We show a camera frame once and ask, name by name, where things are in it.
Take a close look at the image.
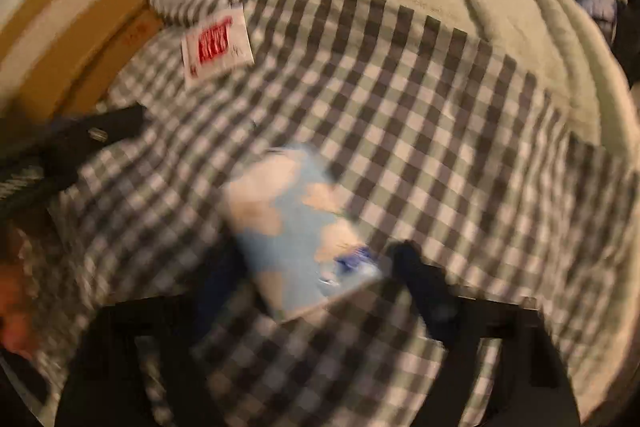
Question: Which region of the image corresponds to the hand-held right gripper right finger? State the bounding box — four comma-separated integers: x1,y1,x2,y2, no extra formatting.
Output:
387,241,581,427

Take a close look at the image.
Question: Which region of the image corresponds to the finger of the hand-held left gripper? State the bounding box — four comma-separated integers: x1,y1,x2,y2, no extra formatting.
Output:
52,106,147,158

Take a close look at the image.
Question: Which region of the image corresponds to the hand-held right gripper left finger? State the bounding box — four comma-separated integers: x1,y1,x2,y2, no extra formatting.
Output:
55,242,261,427

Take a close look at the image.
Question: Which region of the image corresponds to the blue tissue pack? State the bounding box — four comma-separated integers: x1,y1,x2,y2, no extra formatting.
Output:
222,146,385,323

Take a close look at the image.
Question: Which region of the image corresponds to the brown cardboard box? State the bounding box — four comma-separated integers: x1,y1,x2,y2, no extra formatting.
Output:
0,0,166,120

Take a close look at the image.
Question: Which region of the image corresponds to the person's left hand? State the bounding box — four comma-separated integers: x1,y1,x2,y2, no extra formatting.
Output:
0,227,43,358

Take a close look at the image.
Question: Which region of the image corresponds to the grey checkered cloth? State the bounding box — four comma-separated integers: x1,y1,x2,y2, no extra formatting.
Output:
30,0,640,427

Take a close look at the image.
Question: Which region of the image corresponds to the red and white sachet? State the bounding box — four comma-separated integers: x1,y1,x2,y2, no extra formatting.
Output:
181,3,255,92

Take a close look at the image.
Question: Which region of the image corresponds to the white duvet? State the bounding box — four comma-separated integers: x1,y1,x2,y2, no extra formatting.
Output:
590,42,640,228

